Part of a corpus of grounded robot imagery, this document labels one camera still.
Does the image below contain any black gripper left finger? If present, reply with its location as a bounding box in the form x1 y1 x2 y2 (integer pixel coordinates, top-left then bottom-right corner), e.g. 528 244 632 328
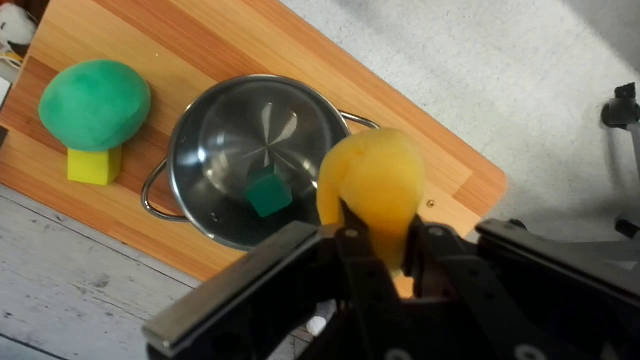
142 202 396 360

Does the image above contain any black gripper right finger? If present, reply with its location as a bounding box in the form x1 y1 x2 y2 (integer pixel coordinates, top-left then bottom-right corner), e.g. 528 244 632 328
406 216 640 360

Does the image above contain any yellow plush ball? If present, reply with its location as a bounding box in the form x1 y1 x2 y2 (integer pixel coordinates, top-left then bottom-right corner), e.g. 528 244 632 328
316 126 428 276

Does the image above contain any small green block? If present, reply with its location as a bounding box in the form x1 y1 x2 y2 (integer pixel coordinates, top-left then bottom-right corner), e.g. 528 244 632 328
243 168 297 220

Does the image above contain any stainless steel pot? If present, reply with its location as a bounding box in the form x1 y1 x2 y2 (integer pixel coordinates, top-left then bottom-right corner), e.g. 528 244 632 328
138 72 383 254

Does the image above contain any grey wood backsplash panel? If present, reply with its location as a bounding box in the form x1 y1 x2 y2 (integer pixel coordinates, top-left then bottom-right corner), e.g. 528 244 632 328
0 184 322 360

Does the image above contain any black stand foot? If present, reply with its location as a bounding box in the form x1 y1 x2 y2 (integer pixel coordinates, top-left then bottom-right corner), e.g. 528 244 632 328
598 81 640 243

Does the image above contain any toy kitchen with wooden counter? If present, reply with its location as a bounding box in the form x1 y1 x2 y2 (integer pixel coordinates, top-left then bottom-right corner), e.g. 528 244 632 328
0 0 510 298

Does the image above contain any green plush with yellow stem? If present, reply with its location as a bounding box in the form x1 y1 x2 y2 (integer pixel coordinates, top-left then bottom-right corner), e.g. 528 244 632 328
37 58 155 188

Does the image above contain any small white toy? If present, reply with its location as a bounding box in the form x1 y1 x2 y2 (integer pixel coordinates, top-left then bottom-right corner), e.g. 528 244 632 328
0 3 38 48

